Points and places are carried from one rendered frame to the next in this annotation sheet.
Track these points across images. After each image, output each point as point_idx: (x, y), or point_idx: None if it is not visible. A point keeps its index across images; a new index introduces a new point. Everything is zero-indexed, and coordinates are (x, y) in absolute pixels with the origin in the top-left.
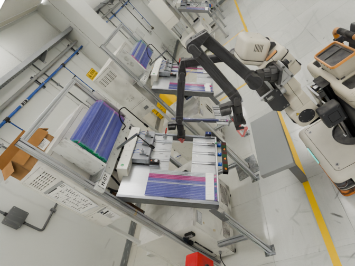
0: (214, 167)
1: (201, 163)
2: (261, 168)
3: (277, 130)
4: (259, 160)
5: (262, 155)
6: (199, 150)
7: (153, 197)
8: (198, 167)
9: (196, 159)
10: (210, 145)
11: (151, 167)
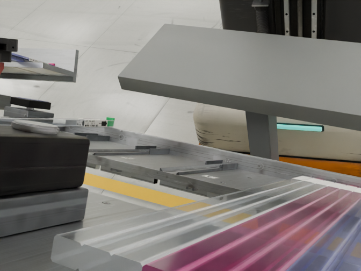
0: (248, 171)
1: (205, 169)
2: (359, 109)
3: (249, 40)
4: (316, 104)
5: (305, 92)
6: (95, 148)
7: None
8: (229, 179)
9: (158, 165)
10: (95, 140)
11: (14, 240)
